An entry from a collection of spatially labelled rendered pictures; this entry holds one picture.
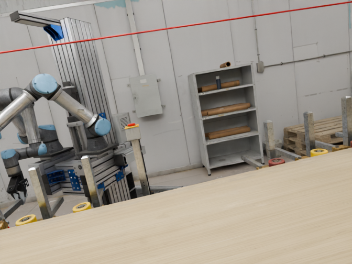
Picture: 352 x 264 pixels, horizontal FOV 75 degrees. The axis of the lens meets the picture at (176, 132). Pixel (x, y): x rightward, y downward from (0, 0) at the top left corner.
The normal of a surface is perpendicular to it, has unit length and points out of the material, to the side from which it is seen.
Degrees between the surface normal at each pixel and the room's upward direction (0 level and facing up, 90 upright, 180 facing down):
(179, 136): 90
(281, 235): 0
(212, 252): 0
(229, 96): 90
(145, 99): 90
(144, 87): 90
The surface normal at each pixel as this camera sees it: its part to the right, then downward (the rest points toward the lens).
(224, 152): 0.10, 0.16
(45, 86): 0.57, -0.06
